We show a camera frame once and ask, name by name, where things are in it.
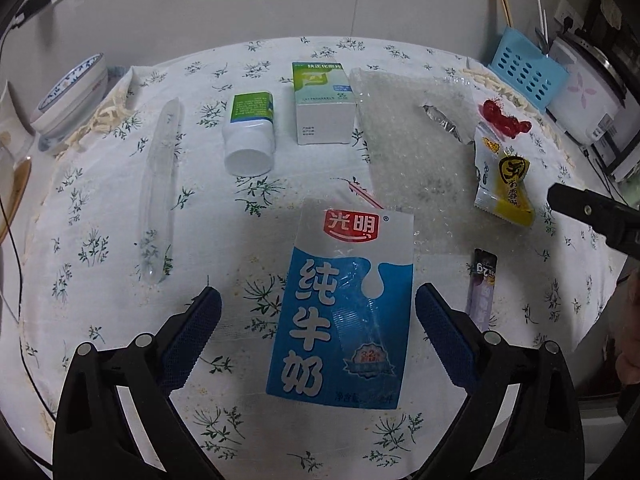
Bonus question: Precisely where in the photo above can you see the blue and white milk pouch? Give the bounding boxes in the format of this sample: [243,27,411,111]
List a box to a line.
[265,199,416,410]

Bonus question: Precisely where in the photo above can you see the red plastic wrapper piece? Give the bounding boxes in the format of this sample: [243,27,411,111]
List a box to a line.
[477,99,534,139]

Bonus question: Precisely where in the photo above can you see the person's right hand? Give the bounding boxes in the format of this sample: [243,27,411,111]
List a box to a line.
[615,269,640,418]

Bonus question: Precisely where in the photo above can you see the yellow and white snack wrapper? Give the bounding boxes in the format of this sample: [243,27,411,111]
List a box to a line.
[473,124,537,229]

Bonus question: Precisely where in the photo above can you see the white and green medicine box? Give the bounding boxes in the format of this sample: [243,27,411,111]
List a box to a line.
[292,61,358,146]

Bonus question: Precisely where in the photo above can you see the blue plastic basket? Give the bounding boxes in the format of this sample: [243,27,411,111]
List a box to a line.
[487,26,571,113]

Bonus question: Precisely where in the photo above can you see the wooden utensil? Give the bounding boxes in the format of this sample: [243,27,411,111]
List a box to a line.
[0,155,32,243]

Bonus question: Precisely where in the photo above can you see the purple sachet strip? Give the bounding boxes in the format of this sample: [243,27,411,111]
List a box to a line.
[465,248,502,332]

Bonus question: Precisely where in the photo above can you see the blue and white porcelain bowl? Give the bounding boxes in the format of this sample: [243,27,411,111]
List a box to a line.
[30,52,108,142]

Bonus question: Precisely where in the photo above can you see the metal utensils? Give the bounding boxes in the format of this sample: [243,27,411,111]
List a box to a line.
[534,0,552,58]

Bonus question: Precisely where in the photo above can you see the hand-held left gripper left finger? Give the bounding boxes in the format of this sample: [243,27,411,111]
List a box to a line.
[52,286,223,480]

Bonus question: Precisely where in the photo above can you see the black and white appliance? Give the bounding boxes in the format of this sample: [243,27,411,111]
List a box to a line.
[590,110,640,183]

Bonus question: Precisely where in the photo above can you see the white wall socket with plug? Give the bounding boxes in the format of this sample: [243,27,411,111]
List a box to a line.
[556,0,586,32]

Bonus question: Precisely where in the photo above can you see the silver foil wrapper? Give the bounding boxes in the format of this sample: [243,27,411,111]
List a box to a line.
[422,104,473,145]

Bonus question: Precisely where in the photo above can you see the clear bubble wrap sheet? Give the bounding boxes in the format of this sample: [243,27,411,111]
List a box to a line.
[349,66,496,256]

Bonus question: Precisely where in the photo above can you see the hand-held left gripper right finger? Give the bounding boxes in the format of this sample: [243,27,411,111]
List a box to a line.
[415,282,586,480]

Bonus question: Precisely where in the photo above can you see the white rice cooker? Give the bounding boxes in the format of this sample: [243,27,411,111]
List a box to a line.
[546,30,628,145]

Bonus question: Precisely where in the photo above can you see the black plug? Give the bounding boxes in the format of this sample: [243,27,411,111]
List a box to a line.
[12,0,55,30]

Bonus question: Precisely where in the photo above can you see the white bottle with green label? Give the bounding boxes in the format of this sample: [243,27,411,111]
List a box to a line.
[222,91,277,177]

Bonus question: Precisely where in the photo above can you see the black cable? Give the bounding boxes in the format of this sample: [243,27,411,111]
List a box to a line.
[0,20,56,461]

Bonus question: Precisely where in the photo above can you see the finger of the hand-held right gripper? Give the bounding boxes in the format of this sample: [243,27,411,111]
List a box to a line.
[546,182,640,262]

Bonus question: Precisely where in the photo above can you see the white floral tablecloth with tassels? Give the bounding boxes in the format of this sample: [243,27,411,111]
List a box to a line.
[17,37,632,480]

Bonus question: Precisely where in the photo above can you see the wooden chopsticks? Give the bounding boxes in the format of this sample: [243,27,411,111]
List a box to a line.
[490,0,515,28]

